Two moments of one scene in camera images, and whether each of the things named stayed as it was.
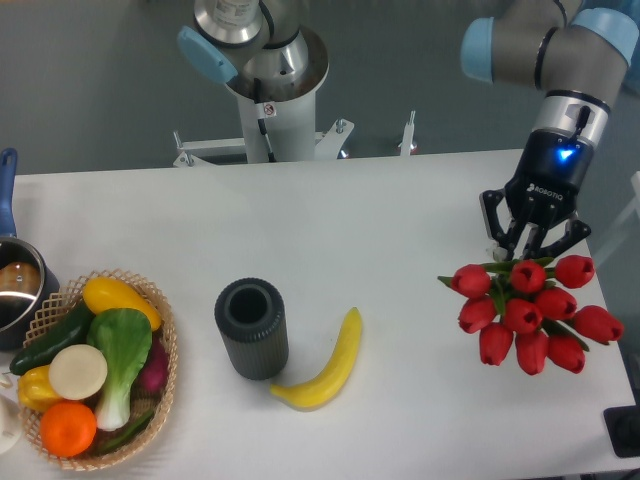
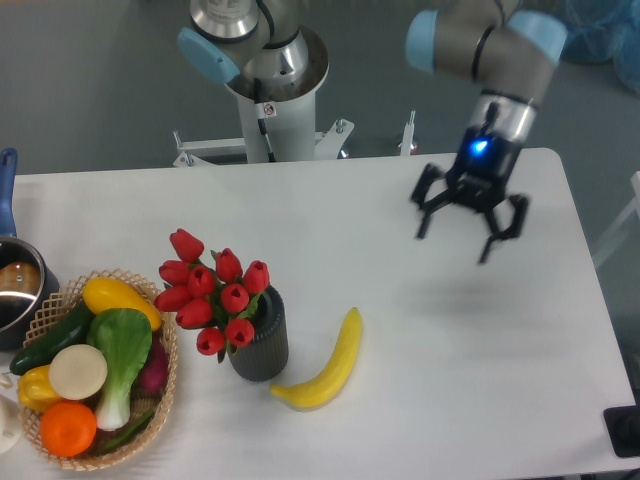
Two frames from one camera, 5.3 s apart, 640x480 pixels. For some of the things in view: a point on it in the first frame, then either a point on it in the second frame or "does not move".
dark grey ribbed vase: x=251 y=318 does not move
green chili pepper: x=125 y=437 does not move
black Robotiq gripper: x=543 y=192 -> x=478 y=181
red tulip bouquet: x=526 y=309 -> x=211 y=292
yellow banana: x=323 y=388 does not move
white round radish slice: x=78 y=371 does not move
